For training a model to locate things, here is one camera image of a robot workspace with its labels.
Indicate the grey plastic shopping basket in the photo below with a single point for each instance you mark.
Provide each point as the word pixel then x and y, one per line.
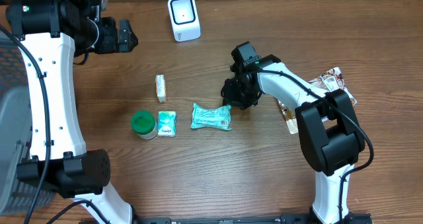
pixel 18 186

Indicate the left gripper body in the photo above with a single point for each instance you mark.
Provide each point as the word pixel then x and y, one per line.
pixel 100 38

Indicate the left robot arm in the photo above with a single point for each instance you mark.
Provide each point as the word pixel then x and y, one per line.
pixel 50 35

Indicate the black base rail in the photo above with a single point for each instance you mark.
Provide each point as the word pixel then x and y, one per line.
pixel 224 221

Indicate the teal crinkled wrapper packet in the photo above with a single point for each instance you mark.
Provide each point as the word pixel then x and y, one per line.
pixel 219 118

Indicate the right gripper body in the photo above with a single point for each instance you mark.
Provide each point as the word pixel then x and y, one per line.
pixel 240 94

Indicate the teal tissue pack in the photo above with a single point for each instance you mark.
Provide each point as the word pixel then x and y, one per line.
pixel 167 123

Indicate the beige snack pouch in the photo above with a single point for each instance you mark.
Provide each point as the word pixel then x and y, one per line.
pixel 330 80

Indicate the green lid jar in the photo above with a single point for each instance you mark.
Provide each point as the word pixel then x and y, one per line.
pixel 144 124

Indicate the orange tissue pack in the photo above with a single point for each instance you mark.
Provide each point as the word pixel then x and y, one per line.
pixel 161 88

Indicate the white barcode scanner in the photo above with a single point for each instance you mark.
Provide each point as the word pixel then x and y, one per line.
pixel 184 20

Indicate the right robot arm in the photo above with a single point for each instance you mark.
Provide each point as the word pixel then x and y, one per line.
pixel 329 133

